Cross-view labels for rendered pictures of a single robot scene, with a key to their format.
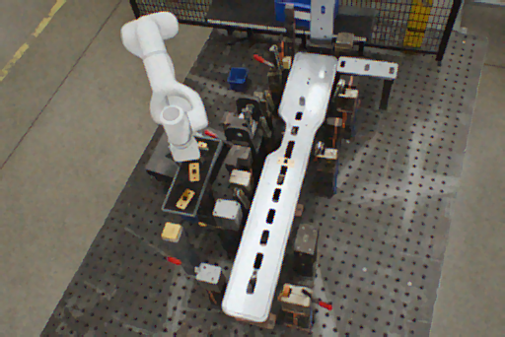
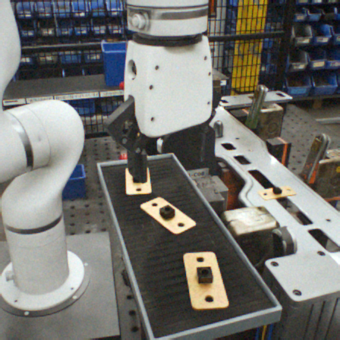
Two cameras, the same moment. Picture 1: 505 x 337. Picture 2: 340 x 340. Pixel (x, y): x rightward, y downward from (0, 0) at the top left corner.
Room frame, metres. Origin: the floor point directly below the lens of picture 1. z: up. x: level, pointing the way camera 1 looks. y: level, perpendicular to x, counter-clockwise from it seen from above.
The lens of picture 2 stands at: (0.76, 0.53, 1.48)
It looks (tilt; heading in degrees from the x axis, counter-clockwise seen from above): 30 degrees down; 318
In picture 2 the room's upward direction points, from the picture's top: straight up
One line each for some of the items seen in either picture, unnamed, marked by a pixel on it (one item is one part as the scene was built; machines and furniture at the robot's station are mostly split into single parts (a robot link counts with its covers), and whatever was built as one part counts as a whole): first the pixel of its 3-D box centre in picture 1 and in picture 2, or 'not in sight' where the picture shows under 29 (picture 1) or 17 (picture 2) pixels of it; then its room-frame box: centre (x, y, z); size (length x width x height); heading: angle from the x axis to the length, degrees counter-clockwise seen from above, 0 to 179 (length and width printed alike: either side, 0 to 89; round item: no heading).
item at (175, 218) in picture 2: (193, 171); (167, 212); (1.08, 0.24, 1.17); 0.08 x 0.04 x 0.01; 176
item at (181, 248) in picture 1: (183, 252); not in sight; (0.84, 0.36, 0.92); 0.08 x 0.08 x 0.44; 65
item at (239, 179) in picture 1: (246, 197); (242, 294); (1.06, 0.06, 0.89); 0.13 x 0.11 x 0.38; 65
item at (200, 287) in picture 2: (184, 198); (204, 275); (0.97, 0.29, 1.17); 0.08 x 0.04 x 0.01; 143
